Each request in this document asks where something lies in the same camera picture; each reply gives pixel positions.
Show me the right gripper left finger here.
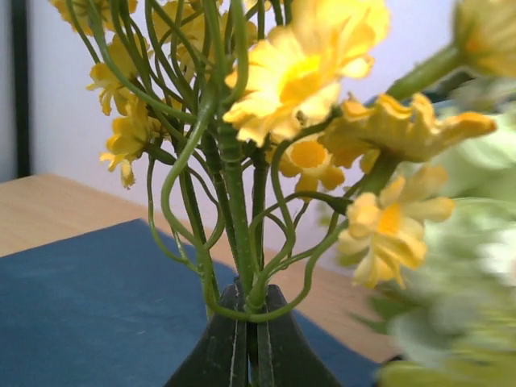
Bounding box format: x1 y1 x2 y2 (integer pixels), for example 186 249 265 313
163 284 249 387

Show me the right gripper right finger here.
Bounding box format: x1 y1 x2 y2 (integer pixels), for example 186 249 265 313
256 284 343 387

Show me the blue wrapping paper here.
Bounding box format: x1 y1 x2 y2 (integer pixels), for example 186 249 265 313
0 218 382 387

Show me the green white flower bunch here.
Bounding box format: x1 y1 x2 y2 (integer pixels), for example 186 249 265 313
368 74 515 386

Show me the small yellow flower sprig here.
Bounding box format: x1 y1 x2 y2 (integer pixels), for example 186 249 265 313
53 1 515 322

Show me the black frame post left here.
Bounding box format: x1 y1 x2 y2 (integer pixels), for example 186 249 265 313
8 0 32 178

